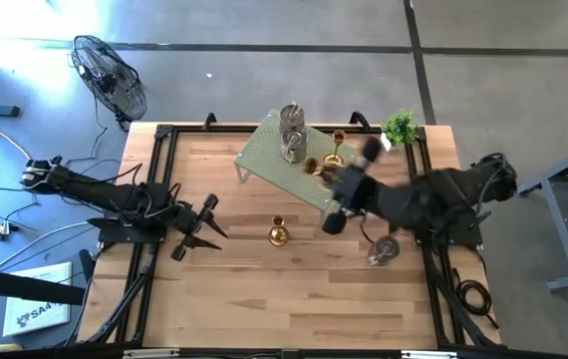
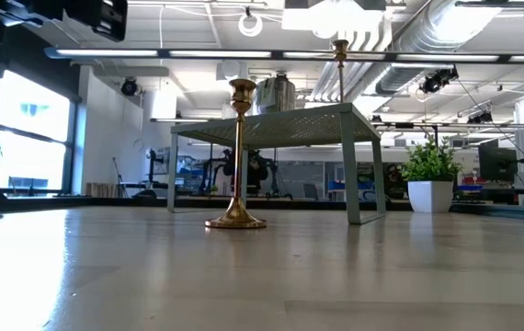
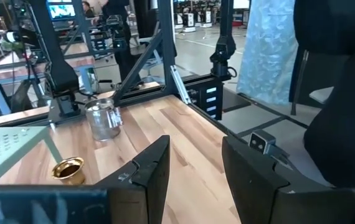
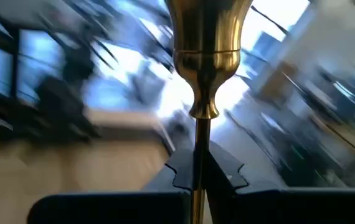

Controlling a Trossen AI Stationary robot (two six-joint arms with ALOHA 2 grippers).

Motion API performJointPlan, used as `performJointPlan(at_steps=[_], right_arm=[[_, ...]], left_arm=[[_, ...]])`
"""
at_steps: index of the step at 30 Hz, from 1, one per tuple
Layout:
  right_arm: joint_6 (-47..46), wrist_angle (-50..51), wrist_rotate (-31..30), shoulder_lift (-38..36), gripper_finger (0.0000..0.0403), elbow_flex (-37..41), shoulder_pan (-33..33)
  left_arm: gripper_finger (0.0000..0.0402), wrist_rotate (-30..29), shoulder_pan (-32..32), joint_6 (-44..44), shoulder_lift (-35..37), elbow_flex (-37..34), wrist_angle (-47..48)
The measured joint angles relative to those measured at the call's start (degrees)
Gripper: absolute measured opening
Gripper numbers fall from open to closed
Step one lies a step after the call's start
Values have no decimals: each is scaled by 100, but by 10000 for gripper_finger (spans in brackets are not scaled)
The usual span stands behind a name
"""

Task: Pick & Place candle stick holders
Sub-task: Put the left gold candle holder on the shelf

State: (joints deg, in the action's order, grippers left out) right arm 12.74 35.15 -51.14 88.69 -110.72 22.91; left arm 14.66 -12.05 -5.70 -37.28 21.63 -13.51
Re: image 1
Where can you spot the black floor fan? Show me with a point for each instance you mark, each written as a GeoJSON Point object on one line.
{"type": "Point", "coordinates": [109, 80]}

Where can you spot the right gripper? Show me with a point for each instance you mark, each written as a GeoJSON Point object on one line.
{"type": "Point", "coordinates": [356, 187]}

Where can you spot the black aluminium table frame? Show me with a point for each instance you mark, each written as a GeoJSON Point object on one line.
{"type": "Point", "coordinates": [224, 129]}

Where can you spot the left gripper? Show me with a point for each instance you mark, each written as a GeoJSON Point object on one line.
{"type": "Point", "coordinates": [190, 222]}

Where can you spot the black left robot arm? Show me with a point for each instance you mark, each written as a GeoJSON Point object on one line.
{"type": "Point", "coordinates": [114, 197]}

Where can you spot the grey metal candle jar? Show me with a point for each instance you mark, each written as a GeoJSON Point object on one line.
{"type": "Point", "coordinates": [294, 147]}
{"type": "Point", "coordinates": [292, 117]}
{"type": "Point", "coordinates": [383, 250]}

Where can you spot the green perforated metal shelf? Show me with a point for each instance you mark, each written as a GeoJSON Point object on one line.
{"type": "Point", "coordinates": [264, 154]}

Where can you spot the white printed board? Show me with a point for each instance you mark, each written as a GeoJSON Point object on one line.
{"type": "Point", "coordinates": [40, 299]}

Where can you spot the brass candlestick holder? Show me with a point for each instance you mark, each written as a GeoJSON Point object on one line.
{"type": "Point", "coordinates": [312, 167]}
{"type": "Point", "coordinates": [278, 235]}
{"type": "Point", "coordinates": [333, 159]}

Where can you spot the small yellow object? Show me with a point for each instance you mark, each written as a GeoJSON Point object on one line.
{"type": "Point", "coordinates": [5, 347]}

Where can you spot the grey metal stand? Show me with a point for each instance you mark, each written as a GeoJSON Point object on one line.
{"type": "Point", "coordinates": [558, 224]}

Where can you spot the silver metal bracket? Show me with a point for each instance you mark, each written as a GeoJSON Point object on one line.
{"type": "Point", "coordinates": [428, 354]}
{"type": "Point", "coordinates": [149, 353]}

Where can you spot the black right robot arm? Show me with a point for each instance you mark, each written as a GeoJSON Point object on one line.
{"type": "Point", "coordinates": [428, 199]}

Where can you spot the black diagonal frame strut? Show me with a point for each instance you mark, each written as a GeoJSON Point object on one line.
{"type": "Point", "coordinates": [458, 309]}
{"type": "Point", "coordinates": [114, 309]}

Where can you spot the black beam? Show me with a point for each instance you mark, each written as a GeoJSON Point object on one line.
{"type": "Point", "coordinates": [25, 288]}

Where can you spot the white power plug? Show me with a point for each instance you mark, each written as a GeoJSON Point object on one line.
{"type": "Point", "coordinates": [1, 230]}

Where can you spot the green plant in white pot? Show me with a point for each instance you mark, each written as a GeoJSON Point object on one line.
{"type": "Point", "coordinates": [399, 128]}

